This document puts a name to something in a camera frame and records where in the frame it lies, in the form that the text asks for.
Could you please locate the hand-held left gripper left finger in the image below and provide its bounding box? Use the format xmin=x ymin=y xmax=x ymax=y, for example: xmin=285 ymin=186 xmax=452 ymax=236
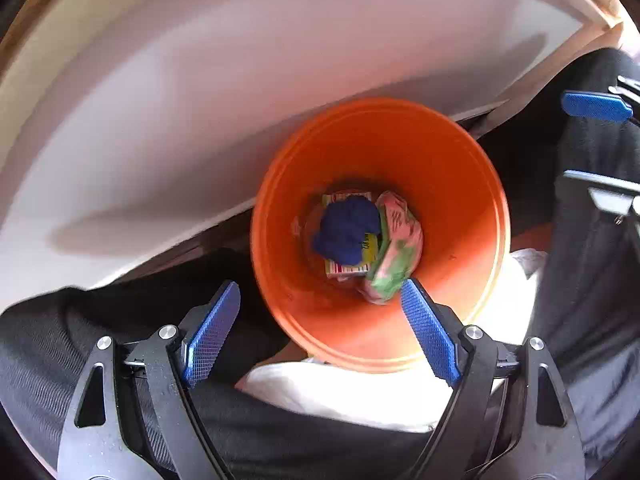
xmin=56 ymin=281 xmax=241 ymax=480

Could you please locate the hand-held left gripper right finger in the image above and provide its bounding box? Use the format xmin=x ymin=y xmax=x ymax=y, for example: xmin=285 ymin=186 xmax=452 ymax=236
xmin=400 ymin=278 xmax=586 ymax=480

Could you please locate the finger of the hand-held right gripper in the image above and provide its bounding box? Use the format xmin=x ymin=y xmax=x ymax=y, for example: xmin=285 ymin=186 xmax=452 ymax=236
xmin=561 ymin=76 xmax=640 ymax=125
xmin=562 ymin=170 xmax=640 ymax=226

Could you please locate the orange plastic bucket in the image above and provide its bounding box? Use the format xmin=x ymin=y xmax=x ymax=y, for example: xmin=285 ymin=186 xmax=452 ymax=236
xmin=250 ymin=98 xmax=512 ymax=375

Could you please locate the person's right trouser leg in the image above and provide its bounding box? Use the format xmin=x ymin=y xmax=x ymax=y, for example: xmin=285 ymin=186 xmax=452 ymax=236
xmin=480 ymin=47 xmax=640 ymax=461

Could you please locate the green and pink wrapper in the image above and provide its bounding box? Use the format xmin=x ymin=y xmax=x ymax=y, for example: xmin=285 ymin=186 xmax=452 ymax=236
xmin=362 ymin=190 xmax=425 ymax=306

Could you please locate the yellow and red carton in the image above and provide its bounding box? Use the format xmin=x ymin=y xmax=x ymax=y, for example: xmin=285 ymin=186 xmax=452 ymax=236
xmin=322 ymin=191 xmax=381 ymax=281

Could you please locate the white cloth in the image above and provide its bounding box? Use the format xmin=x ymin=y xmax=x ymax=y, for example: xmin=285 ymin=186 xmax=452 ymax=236
xmin=235 ymin=249 xmax=548 ymax=433

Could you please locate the crumpled blue cloth ball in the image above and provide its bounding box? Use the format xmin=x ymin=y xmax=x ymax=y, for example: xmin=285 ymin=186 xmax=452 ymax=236
xmin=312 ymin=196 xmax=382 ymax=266

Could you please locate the white bed side panel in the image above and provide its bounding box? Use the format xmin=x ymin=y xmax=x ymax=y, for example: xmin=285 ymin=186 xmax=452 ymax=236
xmin=0 ymin=0 xmax=596 ymax=306

